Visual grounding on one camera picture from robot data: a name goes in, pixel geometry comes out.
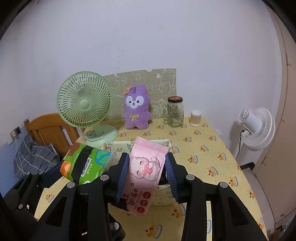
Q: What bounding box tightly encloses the green tissue pack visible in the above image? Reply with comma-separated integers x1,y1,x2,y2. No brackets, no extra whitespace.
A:
60,142,119,185

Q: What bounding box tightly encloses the pink wet wipes pack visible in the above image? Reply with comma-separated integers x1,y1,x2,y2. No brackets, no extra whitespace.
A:
122,137,169,217

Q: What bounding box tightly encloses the blue plaid pillow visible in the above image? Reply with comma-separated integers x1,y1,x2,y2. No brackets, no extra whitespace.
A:
14,135,61,180

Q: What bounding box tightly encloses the patterned fabric storage box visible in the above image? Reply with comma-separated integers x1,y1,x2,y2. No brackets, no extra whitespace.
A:
101,139,175,206

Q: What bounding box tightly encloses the wooden bed headboard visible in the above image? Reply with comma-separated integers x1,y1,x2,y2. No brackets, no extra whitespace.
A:
23,113,79,156

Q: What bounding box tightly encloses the yellow cake print tablecloth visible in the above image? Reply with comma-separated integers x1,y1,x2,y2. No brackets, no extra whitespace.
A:
33,116,266,241

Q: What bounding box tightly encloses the white standing fan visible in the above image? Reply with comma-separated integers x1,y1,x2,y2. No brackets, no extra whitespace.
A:
235,108,275,158

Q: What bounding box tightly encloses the cotton swab container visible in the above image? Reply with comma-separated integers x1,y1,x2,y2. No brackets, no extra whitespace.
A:
190,110,202,126

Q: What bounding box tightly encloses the purple plush bunny toy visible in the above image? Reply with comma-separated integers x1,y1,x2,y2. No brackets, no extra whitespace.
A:
123,84,152,130

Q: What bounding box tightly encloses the green desk fan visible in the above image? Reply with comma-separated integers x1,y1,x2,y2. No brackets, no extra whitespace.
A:
56,71,118,147

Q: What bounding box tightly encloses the glass jar red lid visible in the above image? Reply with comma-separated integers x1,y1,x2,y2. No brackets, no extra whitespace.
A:
163,96,184,128

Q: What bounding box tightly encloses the green cartoon patterned board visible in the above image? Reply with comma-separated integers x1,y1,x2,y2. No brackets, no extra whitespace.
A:
104,68,177,120

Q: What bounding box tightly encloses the wall power socket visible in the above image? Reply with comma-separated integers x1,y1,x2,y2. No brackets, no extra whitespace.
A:
10,126,22,140

